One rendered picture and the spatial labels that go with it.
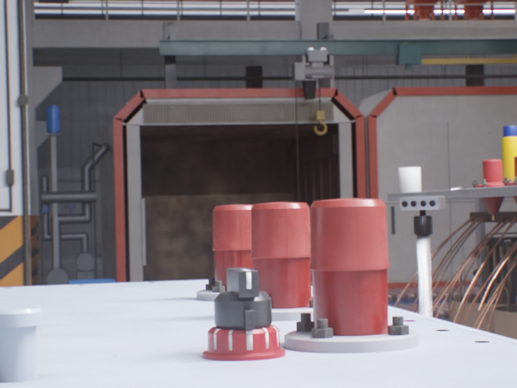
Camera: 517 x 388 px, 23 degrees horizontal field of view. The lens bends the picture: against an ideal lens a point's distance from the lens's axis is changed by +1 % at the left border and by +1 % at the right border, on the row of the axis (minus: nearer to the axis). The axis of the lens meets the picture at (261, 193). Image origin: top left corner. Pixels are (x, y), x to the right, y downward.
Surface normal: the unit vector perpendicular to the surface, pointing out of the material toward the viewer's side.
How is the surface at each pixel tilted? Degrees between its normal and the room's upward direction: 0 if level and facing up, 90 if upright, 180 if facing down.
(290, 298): 90
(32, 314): 90
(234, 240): 89
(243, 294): 90
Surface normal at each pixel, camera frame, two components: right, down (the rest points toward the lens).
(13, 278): 0.18, -0.02
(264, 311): 0.78, -0.03
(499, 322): -0.98, 0.02
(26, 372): 0.59, -0.03
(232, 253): -0.17, 0.00
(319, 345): -0.53, 0.00
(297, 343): -0.82, 0.01
